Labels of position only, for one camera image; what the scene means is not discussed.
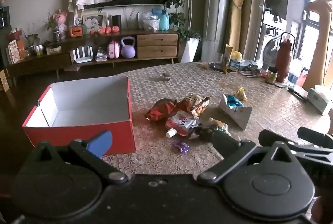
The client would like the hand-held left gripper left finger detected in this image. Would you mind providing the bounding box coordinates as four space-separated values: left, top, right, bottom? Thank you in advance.
32 130 129 185

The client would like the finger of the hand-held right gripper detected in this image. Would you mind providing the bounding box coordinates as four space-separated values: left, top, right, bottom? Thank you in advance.
258 129 333 162
297 126 333 148

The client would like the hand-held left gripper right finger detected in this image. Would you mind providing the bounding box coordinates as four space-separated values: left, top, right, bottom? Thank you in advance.
197 131 296 185

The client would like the green orange snack packet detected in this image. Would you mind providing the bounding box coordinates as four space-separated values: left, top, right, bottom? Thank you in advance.
205 117 232 136

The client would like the purple candy wrapper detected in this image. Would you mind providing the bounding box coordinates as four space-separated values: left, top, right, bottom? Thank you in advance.
172 141 191 155

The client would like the red cardboard box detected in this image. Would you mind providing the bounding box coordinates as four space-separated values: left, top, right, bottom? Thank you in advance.
22 76 136 155

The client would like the white red drink pouch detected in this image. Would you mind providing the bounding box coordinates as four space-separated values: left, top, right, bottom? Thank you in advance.
165 110 199 138

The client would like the orange brown snack bag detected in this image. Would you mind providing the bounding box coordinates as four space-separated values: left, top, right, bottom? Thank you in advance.
177 95 210 117

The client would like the yellow snack packet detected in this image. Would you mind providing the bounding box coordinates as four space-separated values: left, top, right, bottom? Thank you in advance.
235 87 248 102

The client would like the dark red snack bag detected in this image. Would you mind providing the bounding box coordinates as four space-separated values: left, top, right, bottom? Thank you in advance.
145 98 179 122

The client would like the person's right forearm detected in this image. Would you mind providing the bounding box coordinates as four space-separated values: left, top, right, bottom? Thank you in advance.
311 197 326 224

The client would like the pale green tissue box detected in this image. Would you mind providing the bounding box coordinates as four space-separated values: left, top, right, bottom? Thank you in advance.
306 85 333 116

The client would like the black pen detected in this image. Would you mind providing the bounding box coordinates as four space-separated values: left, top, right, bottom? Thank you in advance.
287 87 307 102

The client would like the green label jar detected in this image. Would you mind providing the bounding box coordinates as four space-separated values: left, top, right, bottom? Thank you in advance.
267 66 279 84

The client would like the clear plastic water bottle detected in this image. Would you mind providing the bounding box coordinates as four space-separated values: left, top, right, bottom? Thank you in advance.
287 59 303 85

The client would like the black plate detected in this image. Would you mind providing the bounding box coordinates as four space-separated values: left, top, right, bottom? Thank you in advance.
209 62 229 71

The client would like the dark red thermos bottle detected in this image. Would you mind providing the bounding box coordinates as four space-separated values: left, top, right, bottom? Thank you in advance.
274 32 296 83

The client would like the tan tall object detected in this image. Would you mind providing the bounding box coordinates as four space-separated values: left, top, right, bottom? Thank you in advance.
303 0 333 89

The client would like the white can yellow lid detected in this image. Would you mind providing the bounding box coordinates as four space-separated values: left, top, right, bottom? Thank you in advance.
228 51 244 72

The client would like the brown yellow package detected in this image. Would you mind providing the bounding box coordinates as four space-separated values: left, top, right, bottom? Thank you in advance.
221 44 233 73

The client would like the white router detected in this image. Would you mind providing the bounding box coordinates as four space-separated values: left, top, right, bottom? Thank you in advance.
72 46 93 63

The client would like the stack of booklets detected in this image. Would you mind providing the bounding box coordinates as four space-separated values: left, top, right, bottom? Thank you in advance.
95 47 108 62

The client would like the white washing machine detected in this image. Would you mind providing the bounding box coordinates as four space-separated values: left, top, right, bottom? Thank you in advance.
256 12 288 68

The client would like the pink small case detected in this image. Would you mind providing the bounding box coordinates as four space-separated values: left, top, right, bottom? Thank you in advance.
107 40 121 59

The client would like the purple kettlebell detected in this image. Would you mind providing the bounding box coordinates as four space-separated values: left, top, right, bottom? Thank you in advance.
120 36 136 58

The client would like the white planter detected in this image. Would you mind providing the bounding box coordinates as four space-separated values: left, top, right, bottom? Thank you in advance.
180 37 202 63

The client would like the wooden TV cabinet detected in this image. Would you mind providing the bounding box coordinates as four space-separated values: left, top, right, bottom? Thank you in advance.
5 29 180 86

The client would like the wooden drawer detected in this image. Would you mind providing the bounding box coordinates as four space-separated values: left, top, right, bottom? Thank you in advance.
137 34 179 47
137 46 178 58

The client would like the orange box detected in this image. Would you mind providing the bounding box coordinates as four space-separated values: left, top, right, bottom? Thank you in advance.
70 26 84 38

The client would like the small green plant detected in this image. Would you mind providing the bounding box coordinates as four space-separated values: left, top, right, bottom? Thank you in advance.
26 24 42 47

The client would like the orange white paper bag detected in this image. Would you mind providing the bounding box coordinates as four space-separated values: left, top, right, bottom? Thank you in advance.
8 39 26 64

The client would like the pink plush bouquet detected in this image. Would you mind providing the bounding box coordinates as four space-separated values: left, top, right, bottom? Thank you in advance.
52 9 68 40

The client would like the clear plastic bag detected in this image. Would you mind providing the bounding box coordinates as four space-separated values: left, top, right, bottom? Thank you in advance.
138 12 160 32

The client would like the grey curtain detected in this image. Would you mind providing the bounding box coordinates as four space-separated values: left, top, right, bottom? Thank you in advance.
245 0 268 60

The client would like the grey tower air conditioner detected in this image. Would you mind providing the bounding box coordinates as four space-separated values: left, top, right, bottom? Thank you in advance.
202 0 233 63

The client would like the light blue spray bottle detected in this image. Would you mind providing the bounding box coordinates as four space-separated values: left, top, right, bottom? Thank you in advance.
152 5 170 31

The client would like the red gift box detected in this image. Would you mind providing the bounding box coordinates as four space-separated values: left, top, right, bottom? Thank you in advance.
6 29 22 41

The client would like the yellow curtain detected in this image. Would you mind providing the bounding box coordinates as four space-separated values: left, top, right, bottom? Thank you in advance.
225 0 251 53

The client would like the black television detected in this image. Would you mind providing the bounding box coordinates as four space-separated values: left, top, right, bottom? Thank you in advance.
83 0 167 10

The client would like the white photo frame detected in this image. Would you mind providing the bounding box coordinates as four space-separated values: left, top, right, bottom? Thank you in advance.
82 13 107 32

